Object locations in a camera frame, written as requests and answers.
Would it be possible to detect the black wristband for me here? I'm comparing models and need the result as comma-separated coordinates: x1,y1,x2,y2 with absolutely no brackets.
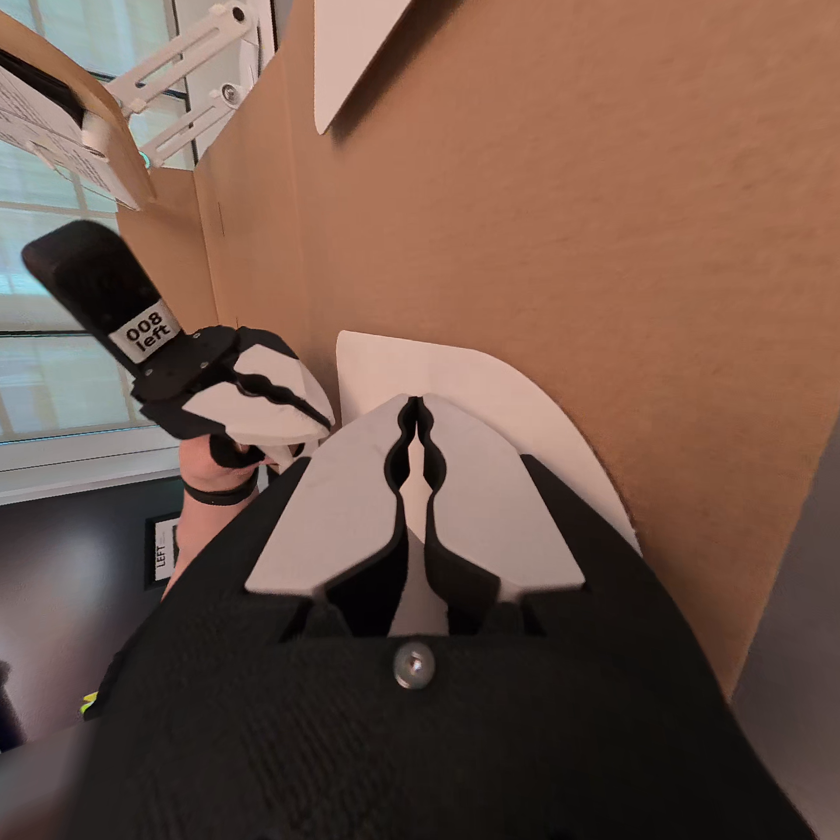
182,469,261,508

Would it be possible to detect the brown board with printed sheet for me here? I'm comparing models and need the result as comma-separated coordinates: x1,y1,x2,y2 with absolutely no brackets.
0,10,158,212

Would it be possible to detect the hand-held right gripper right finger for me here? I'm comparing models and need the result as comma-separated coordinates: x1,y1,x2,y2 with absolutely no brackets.
419,394,588,636

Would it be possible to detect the black framed marker sign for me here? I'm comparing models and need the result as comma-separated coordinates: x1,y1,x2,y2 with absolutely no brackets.
143,514,182,593

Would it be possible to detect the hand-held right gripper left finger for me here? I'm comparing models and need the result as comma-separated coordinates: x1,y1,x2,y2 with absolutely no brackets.
243,394,421,636

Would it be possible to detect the large cardboard box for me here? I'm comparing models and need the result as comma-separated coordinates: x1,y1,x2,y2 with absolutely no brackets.
117,0,840,704

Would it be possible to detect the window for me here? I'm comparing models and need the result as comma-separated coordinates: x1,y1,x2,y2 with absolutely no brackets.
0,0,277,506

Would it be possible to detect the person's left hand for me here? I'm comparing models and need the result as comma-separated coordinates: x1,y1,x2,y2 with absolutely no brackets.
180,434,270,492

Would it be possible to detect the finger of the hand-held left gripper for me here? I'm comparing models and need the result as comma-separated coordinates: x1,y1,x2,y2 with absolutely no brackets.
228,326,334,425
181,376,332,447

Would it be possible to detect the person's left forearm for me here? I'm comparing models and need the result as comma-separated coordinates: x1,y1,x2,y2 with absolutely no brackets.
161,489,263,601

